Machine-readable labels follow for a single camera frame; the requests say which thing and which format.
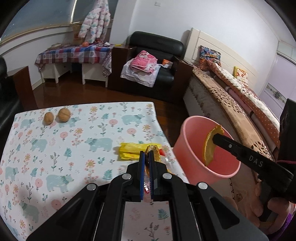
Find black leather armchair left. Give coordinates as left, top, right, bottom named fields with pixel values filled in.
left=0, top=57, right=24, bottom=130

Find white bed headboard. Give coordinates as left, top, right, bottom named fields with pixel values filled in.
left=184, top=28, right=257, bottom=89

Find clear red snack package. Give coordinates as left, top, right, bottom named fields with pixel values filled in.
left=144, top=149, right=174, bottom=199

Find yellow floral pillow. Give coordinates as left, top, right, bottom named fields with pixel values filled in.
left=233, top=66, right=248, bottom=86

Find small walnut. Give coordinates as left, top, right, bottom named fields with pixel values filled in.
left=44, top=112, right=54, bottom=126

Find brown wooden side cabinet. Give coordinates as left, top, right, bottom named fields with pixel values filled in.
left=8, top=66, right=38, bottom=111

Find yellow plastic bag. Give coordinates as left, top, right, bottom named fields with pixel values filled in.
left=118, top=143, right=162, bottom=161

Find lilac wardrobe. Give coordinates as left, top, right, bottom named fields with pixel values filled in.
left=259, top=41, right=296, bottom=118

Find white cloth on armchair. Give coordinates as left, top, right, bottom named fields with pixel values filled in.
left=120, top=60, right=162, bottom=87

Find black leather armchair far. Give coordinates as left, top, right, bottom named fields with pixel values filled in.
left=108, top=31, right=192, bottom=101

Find bed with brown blanket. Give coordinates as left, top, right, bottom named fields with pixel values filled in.
left=184, top=67, right=277, bottom=161

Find orange peel piece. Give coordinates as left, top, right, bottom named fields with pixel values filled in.
left=145, top=145, right=163, bottom=176
left=202, top=125, right=224, bottom=166

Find floral bear tablecloth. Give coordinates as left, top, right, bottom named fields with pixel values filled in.
left=1, top=102, right=187, bottom=240

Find colourful patterned pillow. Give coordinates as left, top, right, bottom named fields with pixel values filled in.
left=199, top=45, right=221, bottom=71

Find orange dotted quilt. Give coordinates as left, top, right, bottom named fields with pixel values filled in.
left=207, top=60, right=280, bottom=148

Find pink white puffer jacket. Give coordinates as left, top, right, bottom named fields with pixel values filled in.
left=78, top=0, right=111, bottom=44

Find plaid covered side table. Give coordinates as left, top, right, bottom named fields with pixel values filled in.
left=35, top=45, right=113, bottom=86

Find person's right hand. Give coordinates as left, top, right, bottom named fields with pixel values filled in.
left=222, top=182, right=296, bottom=235

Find pink plastic trash bin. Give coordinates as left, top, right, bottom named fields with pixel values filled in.
left=173, top=115, right=241, bottom=185

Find black leather armchair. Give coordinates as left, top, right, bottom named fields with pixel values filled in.
left=108, top=31, right=192, bottom=101
left=0, top=57, right=24, bottom=130

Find pink folded clothes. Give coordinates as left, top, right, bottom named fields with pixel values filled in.
left=129, top=50, right=158, bottom=74

